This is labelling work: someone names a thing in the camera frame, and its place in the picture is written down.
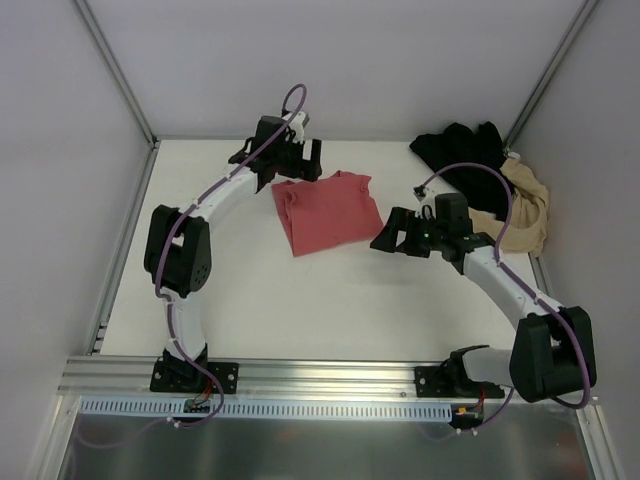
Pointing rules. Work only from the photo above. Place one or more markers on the white slotted cable duct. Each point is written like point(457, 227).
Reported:
point(432, 412)

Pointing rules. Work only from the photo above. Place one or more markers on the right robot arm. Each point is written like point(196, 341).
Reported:
point(553, 351)

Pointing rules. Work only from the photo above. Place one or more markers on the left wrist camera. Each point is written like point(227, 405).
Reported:
point(297, 126)

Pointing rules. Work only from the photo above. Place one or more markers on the left aluminium frame post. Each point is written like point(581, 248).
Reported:
point(114, 69)

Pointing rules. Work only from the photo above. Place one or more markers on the black t shirt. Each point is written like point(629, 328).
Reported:
point(460, 144)

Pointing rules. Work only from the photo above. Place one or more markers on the pink t shirt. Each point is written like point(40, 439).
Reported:
point(327, 213)

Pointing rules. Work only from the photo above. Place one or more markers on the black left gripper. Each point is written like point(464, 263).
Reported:
point(298, 163)

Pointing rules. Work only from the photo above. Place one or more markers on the right aluminium frame post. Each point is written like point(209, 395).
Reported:
point(567, 41)

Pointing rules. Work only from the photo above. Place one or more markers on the beige t shirt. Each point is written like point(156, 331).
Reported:
point(527, 230)

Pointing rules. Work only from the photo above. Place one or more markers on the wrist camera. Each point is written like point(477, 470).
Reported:
point(297, 126)
point(426, 198)

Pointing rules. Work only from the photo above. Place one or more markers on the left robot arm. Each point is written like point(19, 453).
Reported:
point(178, 248)

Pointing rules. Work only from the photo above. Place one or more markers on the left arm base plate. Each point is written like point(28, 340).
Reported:
point(176, 376)

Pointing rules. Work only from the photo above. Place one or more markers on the aluminium front rail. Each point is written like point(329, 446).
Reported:
point(254, 378)

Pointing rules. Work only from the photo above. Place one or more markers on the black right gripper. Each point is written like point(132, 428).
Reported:
point(405, 235)

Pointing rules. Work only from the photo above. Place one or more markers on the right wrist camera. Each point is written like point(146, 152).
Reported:
point(426, 198)

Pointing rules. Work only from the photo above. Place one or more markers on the aluminium frame post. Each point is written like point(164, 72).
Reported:
point(567, 41)
point(114, 69)

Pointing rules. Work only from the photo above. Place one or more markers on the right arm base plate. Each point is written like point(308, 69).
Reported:
point(448, 381)

